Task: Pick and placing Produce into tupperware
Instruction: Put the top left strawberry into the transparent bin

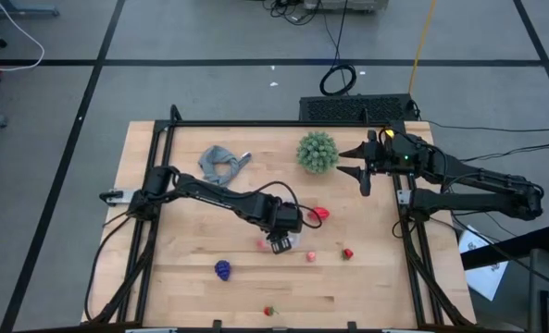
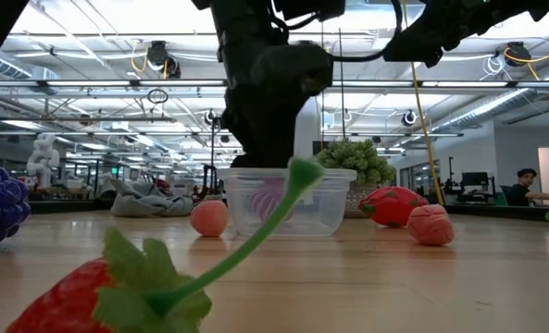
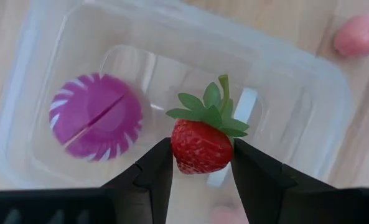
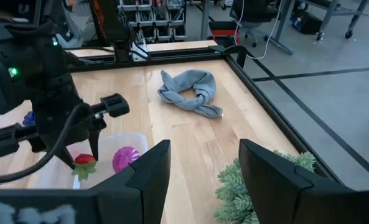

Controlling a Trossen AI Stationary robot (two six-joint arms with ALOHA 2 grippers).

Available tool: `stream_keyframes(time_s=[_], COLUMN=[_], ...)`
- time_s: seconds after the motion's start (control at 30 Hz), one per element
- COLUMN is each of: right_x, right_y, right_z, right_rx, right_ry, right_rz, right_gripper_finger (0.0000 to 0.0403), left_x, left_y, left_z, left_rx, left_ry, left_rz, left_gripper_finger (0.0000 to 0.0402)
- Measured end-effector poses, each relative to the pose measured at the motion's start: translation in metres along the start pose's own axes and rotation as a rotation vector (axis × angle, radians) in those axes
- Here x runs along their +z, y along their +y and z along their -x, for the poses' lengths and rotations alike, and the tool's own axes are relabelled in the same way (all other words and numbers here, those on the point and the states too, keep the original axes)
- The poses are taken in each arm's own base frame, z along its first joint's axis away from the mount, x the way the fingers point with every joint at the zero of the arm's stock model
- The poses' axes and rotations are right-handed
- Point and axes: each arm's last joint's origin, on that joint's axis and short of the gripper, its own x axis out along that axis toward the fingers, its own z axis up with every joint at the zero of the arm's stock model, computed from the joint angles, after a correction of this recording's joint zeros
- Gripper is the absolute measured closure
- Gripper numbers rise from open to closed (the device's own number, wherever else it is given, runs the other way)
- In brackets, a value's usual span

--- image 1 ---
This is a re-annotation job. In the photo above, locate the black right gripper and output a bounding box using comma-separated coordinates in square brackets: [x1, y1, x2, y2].
[336, 130, 398, 196]

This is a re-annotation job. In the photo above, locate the red toy dragon fruit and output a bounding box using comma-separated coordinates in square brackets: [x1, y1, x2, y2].
[307, 206, 331, 222]

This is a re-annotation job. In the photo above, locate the blue toy grape bunch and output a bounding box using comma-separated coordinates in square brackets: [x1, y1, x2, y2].
[214, 259, 232, 282]

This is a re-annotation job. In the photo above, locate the clear plastic tupperware container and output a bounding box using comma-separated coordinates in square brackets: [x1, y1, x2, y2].
[259, 228, 303, 251]

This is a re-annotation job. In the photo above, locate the green potted plant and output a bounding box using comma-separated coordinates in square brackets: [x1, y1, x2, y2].
[295, 130, 340, 176]

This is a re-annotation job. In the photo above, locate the black computer case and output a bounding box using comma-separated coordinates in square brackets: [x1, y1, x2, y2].
[299, 93, 418, 124]

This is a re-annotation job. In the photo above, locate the grey crumpled cloth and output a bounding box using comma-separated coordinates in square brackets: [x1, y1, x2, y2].
[197, 144, 253, 188]

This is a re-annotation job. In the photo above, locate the grey equipment case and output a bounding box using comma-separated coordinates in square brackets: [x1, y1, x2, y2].
[303, 0, 390, 13]

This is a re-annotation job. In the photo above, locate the white paper sheet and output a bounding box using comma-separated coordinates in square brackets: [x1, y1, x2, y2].
[458, 225, 509, 302]

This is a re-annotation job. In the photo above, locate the black desk foot bar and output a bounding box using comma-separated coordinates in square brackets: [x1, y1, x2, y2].
[461, 226, 549, 272]

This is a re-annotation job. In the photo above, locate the grey desk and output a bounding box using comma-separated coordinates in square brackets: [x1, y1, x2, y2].
[527, 248, 549, 333]

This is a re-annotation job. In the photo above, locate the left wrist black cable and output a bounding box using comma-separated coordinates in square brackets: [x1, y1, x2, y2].
[254, 179, 324, 230]

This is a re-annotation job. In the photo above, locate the coiled black cable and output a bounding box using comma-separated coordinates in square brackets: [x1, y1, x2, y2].
[318, 63, 357, 97]

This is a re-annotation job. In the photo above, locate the black aluminium table frame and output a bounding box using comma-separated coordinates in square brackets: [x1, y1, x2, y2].
[81, 104, 477, 329]

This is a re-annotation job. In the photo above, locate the yellow cable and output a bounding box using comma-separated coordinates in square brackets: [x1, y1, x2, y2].
[407, 0, 438, 96]

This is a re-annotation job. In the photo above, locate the black cable tangle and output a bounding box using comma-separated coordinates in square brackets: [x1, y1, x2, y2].
[260, 0, 324, 27]

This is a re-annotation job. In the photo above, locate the white floor cable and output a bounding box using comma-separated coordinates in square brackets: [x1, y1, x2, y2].
[0, 0, 46, 73]

